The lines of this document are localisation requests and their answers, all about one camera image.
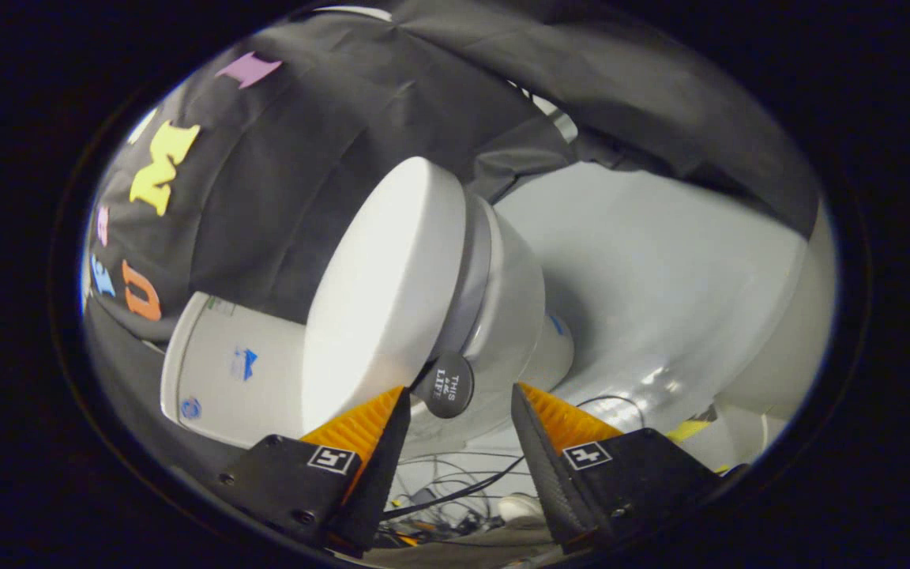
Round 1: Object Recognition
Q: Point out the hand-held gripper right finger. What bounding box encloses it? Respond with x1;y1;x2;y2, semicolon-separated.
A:
510;382;748;554

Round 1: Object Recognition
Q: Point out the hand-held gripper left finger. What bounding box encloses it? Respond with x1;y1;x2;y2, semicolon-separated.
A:
218;386;412;558

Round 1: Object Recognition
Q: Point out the white toilet lid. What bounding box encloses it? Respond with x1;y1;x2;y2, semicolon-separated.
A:
301;156;476;435

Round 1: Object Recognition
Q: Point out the white toilet with tank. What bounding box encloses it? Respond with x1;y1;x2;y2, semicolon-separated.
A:
160;194;574;459

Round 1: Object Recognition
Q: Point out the small white round object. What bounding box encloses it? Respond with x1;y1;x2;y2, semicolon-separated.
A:
497;494;543;522

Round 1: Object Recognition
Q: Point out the small yellow item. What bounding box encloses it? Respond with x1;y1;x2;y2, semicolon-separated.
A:
664;419;713;443

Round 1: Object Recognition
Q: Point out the black backdrop cloth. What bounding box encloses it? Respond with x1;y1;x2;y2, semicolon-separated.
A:
80;0;819;475

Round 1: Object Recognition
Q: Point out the tangle of black cables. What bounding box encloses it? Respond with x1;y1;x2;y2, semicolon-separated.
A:
380;394;647;548

